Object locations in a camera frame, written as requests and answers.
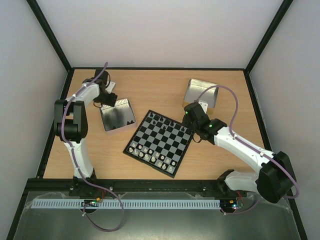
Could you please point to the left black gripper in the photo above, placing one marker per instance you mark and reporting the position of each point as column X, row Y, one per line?
column 111, row 102

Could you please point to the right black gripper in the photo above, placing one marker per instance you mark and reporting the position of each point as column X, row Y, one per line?
column 188, row 115

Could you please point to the silver tin with pieces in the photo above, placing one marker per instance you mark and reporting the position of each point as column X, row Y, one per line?
column 121, row 112

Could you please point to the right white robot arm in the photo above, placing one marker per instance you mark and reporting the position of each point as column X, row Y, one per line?
column 272, row 175

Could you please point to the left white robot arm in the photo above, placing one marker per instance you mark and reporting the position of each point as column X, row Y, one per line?
column 71, row 124

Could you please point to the pile of black chess pieces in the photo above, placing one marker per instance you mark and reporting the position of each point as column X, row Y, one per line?
column 123, row 125

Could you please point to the black silver chess board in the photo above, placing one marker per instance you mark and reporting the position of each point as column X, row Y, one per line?
column 172, row 145

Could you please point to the empty gold silver tin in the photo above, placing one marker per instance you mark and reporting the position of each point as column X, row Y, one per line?
column 195, row 88

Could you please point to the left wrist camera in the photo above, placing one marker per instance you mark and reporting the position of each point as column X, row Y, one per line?
column 110, row 87

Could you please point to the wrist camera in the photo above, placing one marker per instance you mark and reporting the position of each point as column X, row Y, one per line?
column 110, row 87
column 204, row 105

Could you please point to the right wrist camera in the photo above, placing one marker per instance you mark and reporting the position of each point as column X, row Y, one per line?
column 204, row 105

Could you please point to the black frame rail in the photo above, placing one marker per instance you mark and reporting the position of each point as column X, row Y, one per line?
column 205, row 188

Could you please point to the light blue cable duct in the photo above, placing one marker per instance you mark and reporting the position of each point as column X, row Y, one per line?
column 128, row 204

